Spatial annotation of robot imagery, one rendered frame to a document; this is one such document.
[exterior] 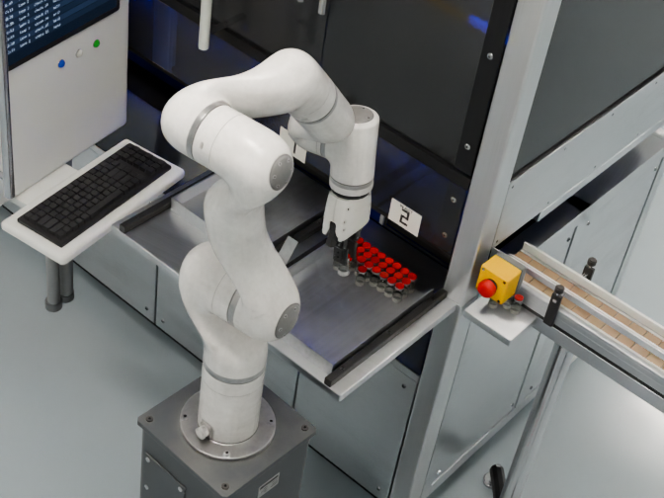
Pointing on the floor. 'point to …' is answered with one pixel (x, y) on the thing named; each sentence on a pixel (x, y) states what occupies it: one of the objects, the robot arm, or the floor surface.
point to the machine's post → (476, 231)
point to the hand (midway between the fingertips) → (345, 250)
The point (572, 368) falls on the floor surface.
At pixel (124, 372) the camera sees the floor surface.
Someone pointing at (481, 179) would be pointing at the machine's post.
